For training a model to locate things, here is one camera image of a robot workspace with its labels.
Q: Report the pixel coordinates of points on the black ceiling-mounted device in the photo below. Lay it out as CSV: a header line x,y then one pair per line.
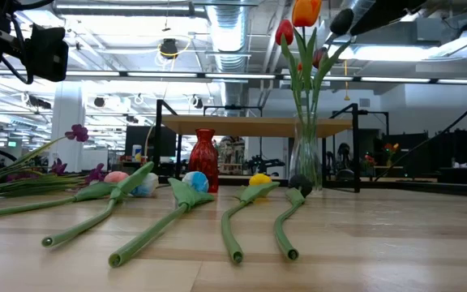
x,y
168,48

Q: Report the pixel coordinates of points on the red glass vase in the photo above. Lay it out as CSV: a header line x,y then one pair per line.
x,y
204,158

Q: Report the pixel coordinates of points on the large orange tulip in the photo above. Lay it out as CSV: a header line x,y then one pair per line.
x,y
306,12

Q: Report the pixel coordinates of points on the black background robot arm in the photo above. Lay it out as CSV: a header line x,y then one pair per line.
x,y
266,162

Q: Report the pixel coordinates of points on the person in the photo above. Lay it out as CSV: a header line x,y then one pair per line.
x,y
231,156

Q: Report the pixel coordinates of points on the black computer monitor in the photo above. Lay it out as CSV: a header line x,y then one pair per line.
x,y
144,140

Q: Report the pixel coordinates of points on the dark red tulip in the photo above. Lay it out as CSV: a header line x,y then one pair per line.
x,y
319,57

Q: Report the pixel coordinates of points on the clear glass vase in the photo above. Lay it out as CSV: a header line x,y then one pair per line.
x,y
305,158

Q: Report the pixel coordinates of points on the purple artificial flower bunch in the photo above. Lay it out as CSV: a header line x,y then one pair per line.
x,y
77,132

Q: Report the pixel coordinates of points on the black tulip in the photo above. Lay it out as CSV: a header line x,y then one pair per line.
x,y
300,185
341,22

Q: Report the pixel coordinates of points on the overhead light bar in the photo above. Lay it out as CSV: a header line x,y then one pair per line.
x,y
160,74

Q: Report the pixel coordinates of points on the yellow tulip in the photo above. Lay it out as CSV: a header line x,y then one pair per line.
x,y
260,179

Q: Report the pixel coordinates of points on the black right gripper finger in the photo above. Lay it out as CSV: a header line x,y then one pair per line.
x,y
387,14

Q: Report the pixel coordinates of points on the black room partitions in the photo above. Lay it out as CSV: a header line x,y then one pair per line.
x,y
464,148

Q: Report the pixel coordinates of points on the pink tulip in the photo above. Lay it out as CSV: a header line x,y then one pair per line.
x,y
116,177

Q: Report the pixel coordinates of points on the background orange flowers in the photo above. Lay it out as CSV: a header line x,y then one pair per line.
x,y
391,148

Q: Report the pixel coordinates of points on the white and blue tulip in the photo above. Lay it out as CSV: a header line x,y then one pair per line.
x,y
195,181
134,180

